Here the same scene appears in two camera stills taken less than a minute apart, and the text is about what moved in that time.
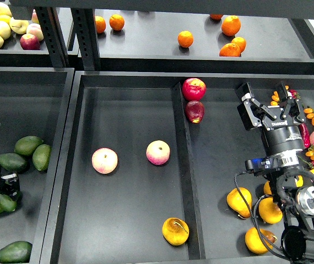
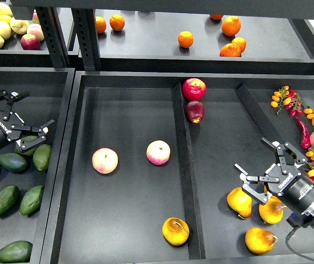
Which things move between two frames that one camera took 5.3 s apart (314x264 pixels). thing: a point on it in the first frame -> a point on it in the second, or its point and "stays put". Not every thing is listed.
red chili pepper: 305,135 stays put
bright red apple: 194,89 stays put
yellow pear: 175,231 stays put
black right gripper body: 282,135 -> 300,191
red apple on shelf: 30,42 stays put
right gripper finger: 293,104 -> 280,148
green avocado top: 27,145 stays put
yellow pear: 234,200 stays put
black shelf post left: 51,27 stays put
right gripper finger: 250,110 -> 263,197
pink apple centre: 158,152 stays put
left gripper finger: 9,185 -> 29,142
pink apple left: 104,160 stays put
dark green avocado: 4,204 -> 30,203
